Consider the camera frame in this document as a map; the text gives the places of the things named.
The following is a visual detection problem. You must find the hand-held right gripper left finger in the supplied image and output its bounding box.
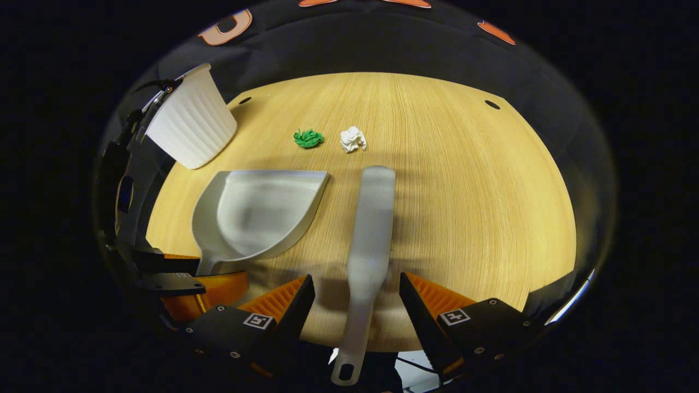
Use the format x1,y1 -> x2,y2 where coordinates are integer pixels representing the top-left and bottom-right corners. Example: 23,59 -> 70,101
177,274 -> 316,380

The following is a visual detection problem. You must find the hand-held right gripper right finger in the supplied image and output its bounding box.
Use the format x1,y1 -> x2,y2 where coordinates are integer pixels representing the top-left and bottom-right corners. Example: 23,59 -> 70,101
399,272 -> 541,383

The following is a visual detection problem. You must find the grey plastic dustpan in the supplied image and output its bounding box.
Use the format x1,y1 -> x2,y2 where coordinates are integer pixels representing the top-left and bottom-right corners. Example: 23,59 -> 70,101
191,170 -> 331,276

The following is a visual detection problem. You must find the white ribbed garbage bin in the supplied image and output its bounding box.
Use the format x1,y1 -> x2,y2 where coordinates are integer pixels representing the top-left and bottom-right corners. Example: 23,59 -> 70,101
145,63 -> 238,170

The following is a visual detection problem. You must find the small grey broom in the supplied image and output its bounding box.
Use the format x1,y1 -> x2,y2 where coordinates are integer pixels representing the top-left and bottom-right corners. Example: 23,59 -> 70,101
330,165 -> 396,387

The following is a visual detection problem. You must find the green paper ball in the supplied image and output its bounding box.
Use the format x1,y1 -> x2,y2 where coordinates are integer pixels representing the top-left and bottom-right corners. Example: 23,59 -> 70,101
293,129 -> 324,149

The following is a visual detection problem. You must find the white paper ball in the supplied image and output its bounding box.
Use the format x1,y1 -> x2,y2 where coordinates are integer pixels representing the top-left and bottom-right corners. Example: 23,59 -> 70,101
340,126 -> 368,153

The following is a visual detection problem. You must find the wooden desktop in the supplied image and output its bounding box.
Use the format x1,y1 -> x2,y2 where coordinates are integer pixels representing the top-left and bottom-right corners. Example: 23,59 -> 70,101
145,72 -> 578,353

